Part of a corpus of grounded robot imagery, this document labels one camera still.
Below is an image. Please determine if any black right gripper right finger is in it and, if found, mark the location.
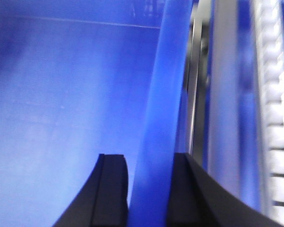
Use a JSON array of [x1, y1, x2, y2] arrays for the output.
[[166, 153, 279, 227]]

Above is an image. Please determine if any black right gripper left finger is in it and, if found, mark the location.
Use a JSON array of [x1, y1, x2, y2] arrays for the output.
[[54, 154, 128, 227]]

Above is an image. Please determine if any blue plastic bin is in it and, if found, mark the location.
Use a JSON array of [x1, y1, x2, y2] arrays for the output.
[[0, 0, 193, 227]]

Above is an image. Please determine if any white roller track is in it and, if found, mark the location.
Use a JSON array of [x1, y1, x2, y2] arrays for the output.
[[251, 0, 284, 226]]

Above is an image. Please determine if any steel divider rail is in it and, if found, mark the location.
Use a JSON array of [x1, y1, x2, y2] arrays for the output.
[[183, 0, 260, 211]]

